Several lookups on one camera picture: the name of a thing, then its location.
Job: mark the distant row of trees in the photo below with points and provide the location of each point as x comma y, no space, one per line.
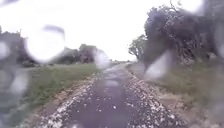
71,55

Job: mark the grass field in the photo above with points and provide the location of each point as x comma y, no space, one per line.
53,80

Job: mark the grass verge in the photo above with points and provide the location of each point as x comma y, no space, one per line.
190,81

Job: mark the dark gravel path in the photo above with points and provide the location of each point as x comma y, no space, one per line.
108,100

